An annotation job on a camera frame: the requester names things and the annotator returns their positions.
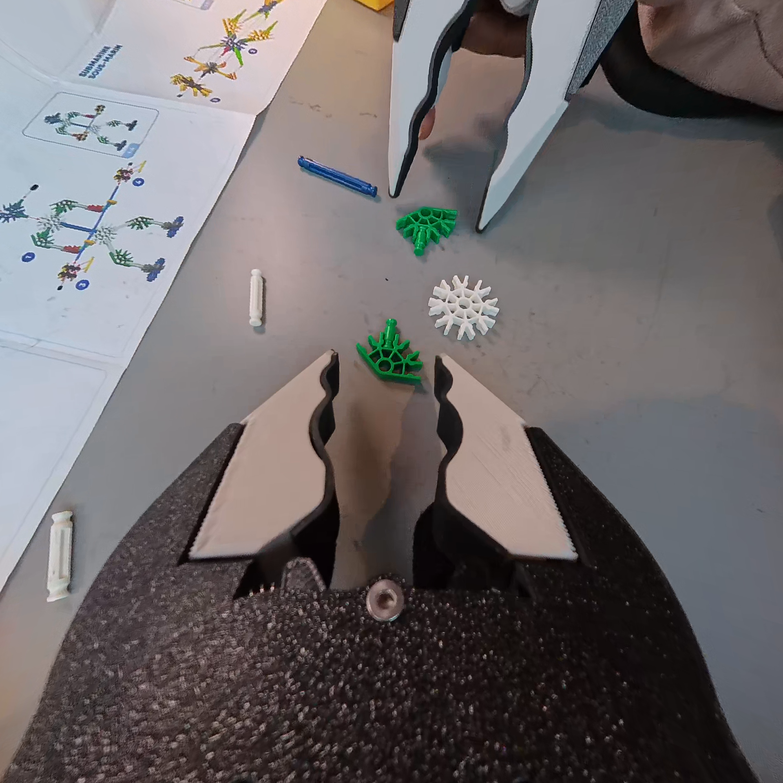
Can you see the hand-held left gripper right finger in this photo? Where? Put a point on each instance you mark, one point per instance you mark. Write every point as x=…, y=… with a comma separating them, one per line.
x=508, y=489

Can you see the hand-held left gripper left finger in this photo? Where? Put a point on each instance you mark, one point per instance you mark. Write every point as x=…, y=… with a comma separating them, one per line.
x=263, y=489

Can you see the white snowflake toy connector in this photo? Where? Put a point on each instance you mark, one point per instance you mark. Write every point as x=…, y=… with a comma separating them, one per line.
x=464, y=306

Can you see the short green toy rod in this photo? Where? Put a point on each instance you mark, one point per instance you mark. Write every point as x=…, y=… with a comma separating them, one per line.
x=392, y=328
x=421, y=245

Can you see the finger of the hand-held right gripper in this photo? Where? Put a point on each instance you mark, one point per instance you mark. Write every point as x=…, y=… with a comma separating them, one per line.
x=551, y=74
x=416, y=61

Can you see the short white toy rod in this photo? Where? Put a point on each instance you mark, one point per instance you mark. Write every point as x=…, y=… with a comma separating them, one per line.
x=256, y=297
x=59, y=557

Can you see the green toy connector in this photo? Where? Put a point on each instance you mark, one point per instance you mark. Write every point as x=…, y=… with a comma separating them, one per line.
x=392, y=361
x=428, y=223

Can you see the toy instruction poster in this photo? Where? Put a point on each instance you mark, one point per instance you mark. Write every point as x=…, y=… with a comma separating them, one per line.
x=74, y=306

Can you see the blue toy rod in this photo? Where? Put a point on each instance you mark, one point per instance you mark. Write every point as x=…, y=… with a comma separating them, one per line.
x=337, y=176

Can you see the person's right hand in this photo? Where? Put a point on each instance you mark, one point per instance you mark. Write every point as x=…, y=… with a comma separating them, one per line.
x=489, y=34

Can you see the stacked yellow storage bins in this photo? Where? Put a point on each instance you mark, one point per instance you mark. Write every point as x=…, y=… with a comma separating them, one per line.
x=373, y=4

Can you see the person's right forearm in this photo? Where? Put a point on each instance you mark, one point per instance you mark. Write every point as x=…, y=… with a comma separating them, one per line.
x=722, y=49

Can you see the grey desk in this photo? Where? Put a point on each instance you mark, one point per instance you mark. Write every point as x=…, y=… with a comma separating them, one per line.
x=636, y=343

